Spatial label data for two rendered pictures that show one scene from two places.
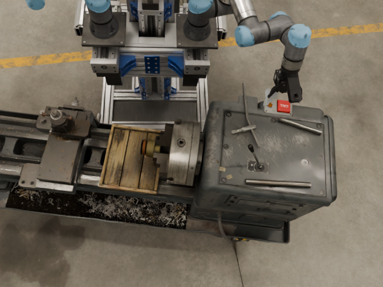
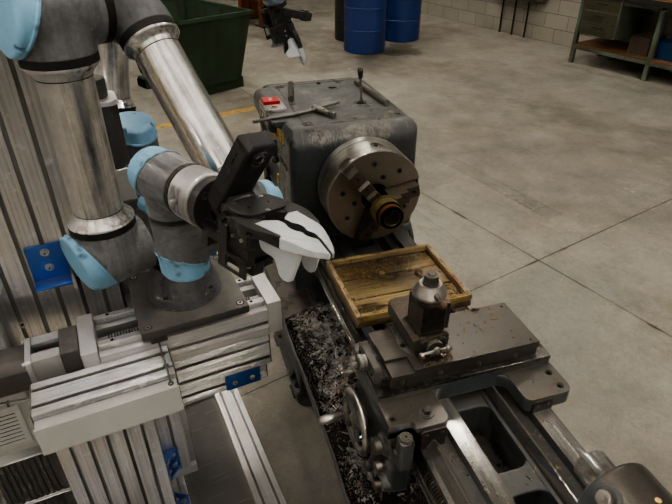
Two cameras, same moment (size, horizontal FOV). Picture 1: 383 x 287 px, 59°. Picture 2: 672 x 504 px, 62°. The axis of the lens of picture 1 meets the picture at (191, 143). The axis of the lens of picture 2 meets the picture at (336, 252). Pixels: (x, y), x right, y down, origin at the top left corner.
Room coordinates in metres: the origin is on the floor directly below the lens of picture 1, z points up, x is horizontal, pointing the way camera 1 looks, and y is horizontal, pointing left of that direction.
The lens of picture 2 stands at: (1.06, 1.61, 1.89)
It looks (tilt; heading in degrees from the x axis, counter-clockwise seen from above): 33 degrees down; 257
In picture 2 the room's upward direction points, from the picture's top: straight up
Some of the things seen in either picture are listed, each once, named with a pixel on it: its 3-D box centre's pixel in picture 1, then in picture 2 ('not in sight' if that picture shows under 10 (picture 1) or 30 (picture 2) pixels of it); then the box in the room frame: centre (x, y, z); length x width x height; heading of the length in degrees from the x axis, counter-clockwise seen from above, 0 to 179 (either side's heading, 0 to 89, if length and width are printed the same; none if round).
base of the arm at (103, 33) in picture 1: (102, 21); (181, 271); (1.16, 0.57, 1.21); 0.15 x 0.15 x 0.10
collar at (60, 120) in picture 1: (57, 116); (430, 287); (0.62, 0.66, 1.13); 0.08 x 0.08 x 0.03
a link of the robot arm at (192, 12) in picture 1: (201, 7); (134, 140); (1.27, 0.08, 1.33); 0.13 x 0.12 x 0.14; 119
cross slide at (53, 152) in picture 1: (64, 142); (446, 344); (0.55, 0.65, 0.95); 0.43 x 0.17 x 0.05; 4
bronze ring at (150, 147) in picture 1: (151, 148); (386, 211); (0.57, 0.19, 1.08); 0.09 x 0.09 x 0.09; 4
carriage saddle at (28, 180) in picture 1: (57, 147); (458, 371); (0.54, 0.70, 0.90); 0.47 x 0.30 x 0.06; 4
